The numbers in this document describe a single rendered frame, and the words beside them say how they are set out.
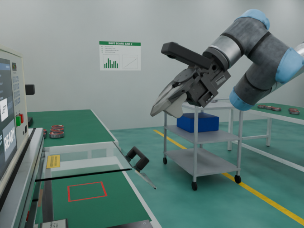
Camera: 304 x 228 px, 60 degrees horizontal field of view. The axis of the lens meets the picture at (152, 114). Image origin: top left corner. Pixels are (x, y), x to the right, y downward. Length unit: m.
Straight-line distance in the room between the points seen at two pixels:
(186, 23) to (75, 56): 2.59
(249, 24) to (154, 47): 5.41
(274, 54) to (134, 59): 5.31
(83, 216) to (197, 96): 0.66
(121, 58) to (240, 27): 5.21
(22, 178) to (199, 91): 0.40
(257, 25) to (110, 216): 0.79
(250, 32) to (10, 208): 0.58
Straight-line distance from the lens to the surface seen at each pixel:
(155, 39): 6.08
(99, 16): 5.85
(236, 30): 0.68
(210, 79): 0.65
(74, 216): 1.08
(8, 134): 0.49
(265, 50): 0.67
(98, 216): 1.06
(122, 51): 5.84
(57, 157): 0.71
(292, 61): 0.67
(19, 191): 0.42
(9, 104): 0.51
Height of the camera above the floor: 1.28
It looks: 9 degrees down
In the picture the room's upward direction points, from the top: straight up
